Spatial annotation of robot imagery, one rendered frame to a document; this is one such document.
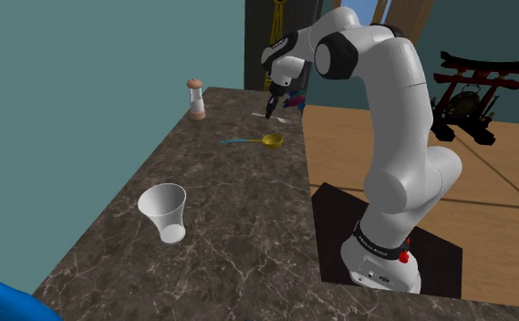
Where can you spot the red and black gong stand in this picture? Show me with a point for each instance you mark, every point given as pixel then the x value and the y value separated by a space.
pixel 472 100

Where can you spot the white flared cup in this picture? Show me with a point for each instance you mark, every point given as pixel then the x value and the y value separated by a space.
pixel 165 212

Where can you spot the colourful toy figure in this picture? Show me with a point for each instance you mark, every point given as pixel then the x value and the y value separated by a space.
pixel 295 100

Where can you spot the white spoon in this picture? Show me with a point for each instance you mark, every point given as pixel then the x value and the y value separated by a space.
pixel 281 118

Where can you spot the dark panel with yellow ornament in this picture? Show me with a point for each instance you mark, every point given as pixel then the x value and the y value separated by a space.
pixel 259 26

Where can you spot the white pepper mill, tan cap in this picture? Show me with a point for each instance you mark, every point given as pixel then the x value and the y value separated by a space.
pixel 196 100

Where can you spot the blue rounded object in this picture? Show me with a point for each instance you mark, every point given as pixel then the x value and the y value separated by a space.
pixel 5 302

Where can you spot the dark robot stand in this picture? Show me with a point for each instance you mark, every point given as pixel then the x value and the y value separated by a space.
pixel 330 231

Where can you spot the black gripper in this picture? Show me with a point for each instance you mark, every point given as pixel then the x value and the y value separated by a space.
pixel 271 103

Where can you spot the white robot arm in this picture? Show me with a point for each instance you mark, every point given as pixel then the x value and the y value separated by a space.
pixel 397 133

